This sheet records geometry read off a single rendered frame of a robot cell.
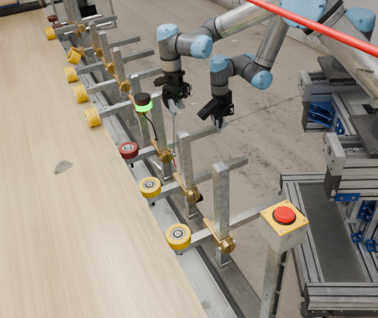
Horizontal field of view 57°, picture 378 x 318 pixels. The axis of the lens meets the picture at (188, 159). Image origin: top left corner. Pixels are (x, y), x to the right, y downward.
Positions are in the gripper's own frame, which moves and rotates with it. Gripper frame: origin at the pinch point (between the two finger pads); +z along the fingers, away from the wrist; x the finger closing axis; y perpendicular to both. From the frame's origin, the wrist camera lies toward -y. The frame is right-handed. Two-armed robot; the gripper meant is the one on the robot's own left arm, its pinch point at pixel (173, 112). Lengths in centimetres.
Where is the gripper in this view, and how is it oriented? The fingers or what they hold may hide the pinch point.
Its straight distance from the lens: 143.3
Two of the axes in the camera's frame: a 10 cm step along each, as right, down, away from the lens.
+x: 6.9, -5.1, 5.1
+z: 0.8, 7.6, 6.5
